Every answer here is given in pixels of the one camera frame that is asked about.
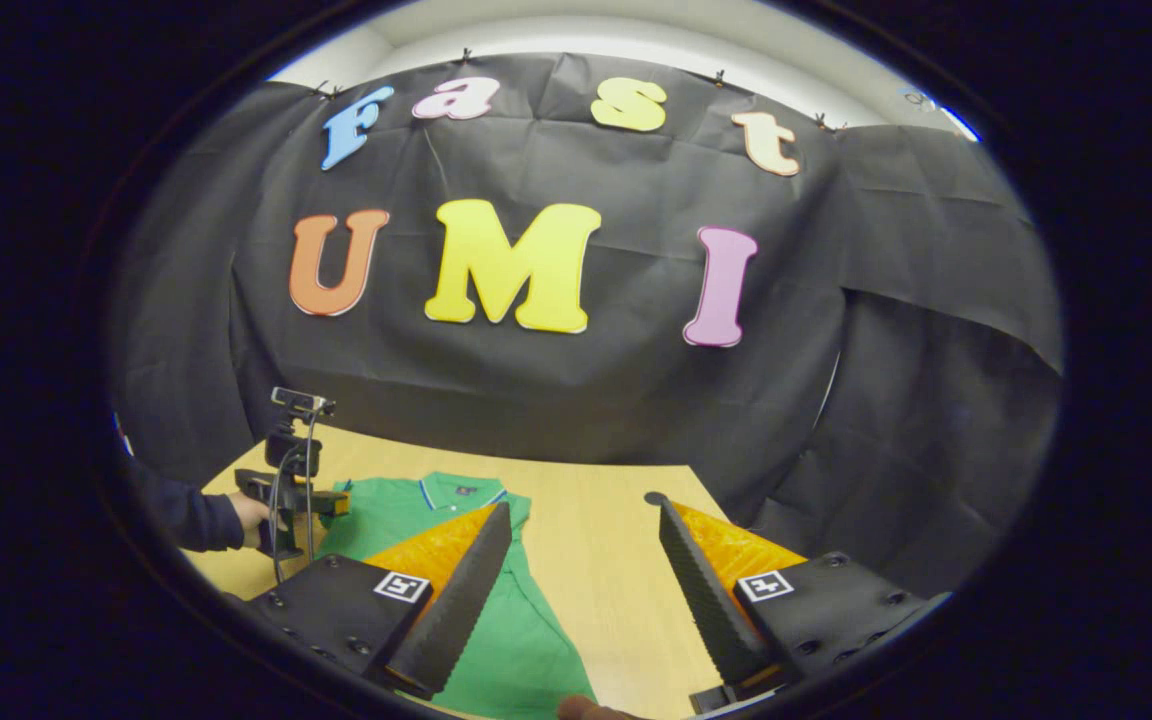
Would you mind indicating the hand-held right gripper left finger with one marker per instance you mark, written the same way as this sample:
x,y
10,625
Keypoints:
x,y
466,590

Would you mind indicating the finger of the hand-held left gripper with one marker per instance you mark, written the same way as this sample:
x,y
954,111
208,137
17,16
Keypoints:
x,y
336,503

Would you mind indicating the green T-shirt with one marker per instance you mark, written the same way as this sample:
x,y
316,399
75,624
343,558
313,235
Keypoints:
x,y
526,640

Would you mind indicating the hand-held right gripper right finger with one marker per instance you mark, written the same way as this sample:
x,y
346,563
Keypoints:
x,y
711,600

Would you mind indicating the black backdrop cloth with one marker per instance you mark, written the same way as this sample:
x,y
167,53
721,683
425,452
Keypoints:
x,y
586,400

